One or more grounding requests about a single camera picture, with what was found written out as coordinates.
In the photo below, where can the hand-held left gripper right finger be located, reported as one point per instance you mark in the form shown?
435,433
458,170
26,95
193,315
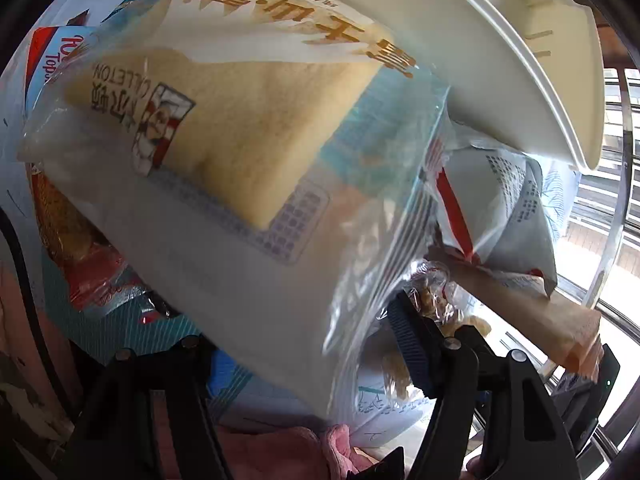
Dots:
410,340

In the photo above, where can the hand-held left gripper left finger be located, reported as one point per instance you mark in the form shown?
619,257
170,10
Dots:
165,375

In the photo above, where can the clear sponge cake packet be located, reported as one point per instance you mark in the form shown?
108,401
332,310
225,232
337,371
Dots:
250,160

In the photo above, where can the white plastic storage bin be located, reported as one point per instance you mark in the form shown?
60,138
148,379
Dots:
475,60

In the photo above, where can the beige snack packet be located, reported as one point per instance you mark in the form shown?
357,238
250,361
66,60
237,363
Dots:
525,310

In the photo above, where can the pink fleece cloth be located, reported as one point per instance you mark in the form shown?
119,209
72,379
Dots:
280,450

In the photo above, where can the red and orange snack packet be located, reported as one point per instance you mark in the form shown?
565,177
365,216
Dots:
75,255

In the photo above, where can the pink blanket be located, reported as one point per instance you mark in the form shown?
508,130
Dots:
20,320

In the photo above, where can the white packet with red stripe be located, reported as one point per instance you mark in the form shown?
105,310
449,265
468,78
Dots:
510,210

